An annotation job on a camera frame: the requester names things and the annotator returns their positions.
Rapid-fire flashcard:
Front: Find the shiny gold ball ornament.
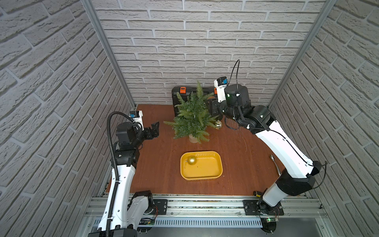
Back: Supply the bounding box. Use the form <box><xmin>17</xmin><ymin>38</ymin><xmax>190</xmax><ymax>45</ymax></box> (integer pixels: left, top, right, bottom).
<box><xmin>214</xmin><ymin>120</ymin><xmax>223</xmax><ymax>129</ymax></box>

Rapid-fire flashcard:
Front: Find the matte gold ball ornament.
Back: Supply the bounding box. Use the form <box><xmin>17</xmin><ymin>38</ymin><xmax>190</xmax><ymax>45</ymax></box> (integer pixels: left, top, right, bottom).
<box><xmin>187</xmin><ymin>156</ymin><xmax>197</xmax><ymax>165</ymax></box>

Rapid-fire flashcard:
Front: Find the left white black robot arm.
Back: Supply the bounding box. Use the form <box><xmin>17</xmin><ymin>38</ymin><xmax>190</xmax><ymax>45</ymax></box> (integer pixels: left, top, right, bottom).
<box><xmin>89</xmin><ymin>122</ymin><xmax>159</xmax><ymax>237</ymax></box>

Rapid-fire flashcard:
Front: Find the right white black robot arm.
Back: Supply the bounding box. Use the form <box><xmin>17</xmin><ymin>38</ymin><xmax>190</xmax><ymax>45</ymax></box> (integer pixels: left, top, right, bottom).
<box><xmin>212</xmin><ymin>77</ymin><xmax>323</xmax><ymax>210</ymax></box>

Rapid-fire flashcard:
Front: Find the small green christmas tree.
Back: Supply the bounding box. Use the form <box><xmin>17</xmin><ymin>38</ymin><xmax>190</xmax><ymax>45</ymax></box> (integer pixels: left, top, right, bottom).
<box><xmin>164</xmin><ymin>82</ymin><xmax>217</xmax><ymax>144</ymax></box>

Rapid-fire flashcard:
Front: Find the black tool case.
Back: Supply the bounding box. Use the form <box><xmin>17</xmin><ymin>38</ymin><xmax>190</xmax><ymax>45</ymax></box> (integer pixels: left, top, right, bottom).
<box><xmin>171</xmin><ymin>86</ymin><xmax>218</xmax><ymax>116</ymax></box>

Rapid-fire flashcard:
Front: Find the yellow plastic tray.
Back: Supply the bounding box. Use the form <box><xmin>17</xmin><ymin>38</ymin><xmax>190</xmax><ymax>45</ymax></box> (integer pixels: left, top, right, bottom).
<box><xmin>180</xmin><ymin>151</ymin><xmax>223</xmax><ymax>181</ymax></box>

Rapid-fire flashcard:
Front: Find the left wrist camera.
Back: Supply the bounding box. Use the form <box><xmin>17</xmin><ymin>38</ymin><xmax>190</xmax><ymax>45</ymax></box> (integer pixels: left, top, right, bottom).
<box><xmin>130</xmin><ymin>110</ymin><xmax>144</xmax><ymax>130</ymax></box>

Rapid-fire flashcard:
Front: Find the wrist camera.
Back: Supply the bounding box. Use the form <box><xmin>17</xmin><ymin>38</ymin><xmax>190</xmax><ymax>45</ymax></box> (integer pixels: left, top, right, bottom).
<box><xmin>214</xmin><ymin>77</ymin><xmax>228</xmax><ymax>103</ymax></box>
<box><xmin>130</xmin><ymin>110</ymin><xmax>144</xmax><ymax>130</ymax></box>

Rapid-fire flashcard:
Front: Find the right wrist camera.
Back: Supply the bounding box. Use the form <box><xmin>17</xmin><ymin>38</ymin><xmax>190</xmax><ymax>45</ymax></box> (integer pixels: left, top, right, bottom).
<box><xmin>214</xmin><ymin>77</ymin><xmax>228</xmax><ymax>103</ymax></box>

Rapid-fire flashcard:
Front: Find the aluminium mounting rail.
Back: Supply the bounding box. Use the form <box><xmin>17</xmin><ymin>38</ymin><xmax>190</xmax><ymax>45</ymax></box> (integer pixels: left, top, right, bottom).
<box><xmin>85</xmin><ymin>194</ymin><xmax>328</xmax><ymax>229</ymax></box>

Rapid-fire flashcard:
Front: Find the right thin black cable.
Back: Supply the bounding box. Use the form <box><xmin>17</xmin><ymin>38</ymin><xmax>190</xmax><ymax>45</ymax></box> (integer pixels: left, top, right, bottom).
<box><xmin>226</xmin><ymin>59</ymin><xmax>328</xmax><ymax>190</ymax></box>

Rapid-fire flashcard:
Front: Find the left black corrugated cable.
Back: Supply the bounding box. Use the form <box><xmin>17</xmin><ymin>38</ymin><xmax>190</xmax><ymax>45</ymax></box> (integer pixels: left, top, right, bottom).
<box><xmin>105</xmin><ymin>111</ymin><xmax>134</xmax><ymax>237</ymax></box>

